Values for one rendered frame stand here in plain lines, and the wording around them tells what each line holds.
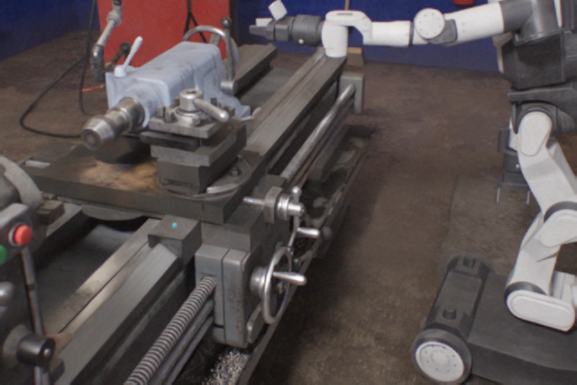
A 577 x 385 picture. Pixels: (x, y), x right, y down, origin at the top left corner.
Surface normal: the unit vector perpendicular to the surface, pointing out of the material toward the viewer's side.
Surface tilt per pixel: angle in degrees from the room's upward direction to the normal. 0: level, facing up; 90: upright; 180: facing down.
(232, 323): 90
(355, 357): 0
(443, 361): 90
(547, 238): 90
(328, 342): 0
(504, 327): 0
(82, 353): 36
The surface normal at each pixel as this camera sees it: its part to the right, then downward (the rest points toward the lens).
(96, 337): 0.55, -0.65
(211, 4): 0.01, 0.44
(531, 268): -0.43, 0.40
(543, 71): -0.18, 0.54
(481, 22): -0.15, 0.23
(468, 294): 0.00, -0.90
